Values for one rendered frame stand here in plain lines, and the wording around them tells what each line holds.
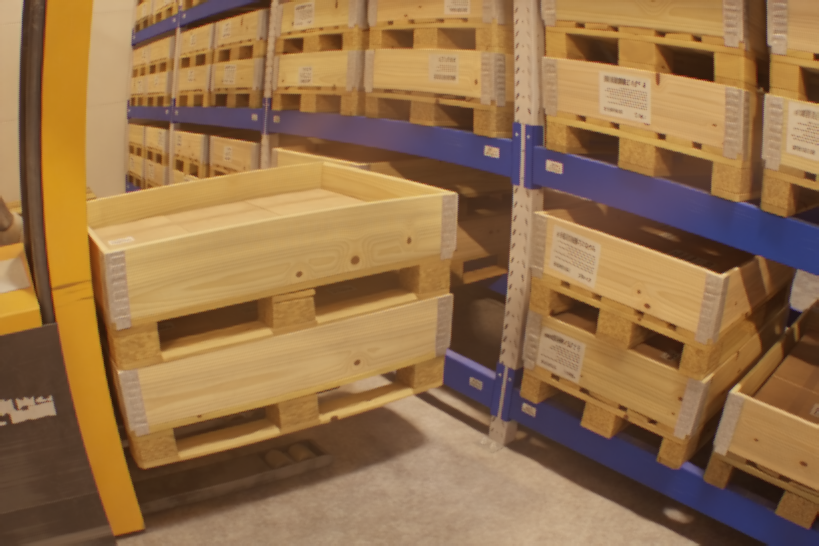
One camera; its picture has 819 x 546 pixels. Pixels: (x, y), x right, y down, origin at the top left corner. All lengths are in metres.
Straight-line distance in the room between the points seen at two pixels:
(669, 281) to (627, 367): 0.35
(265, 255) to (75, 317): 0.62
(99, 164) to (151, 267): 6.02
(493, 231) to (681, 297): 1.95
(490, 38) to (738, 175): 1.10
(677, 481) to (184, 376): 1.61
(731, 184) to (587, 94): 0.61
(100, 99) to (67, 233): 6.00
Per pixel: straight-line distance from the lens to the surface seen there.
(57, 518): 2.01
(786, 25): 1.81
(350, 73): 3.06
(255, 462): 2.39
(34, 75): 1.65
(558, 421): 2.42
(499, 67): 2.39
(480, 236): 3.60
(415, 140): 2.72
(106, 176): 7.74
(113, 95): 7.67
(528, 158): 2.29
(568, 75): 2.15
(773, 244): 1.82
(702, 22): 1.90
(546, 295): 2.27
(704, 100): 1.87
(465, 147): 2.51
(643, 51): 1.99
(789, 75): 1.79
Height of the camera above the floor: 1.43
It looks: 19 degrees down
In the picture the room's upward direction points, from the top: 2 degrees clockwise
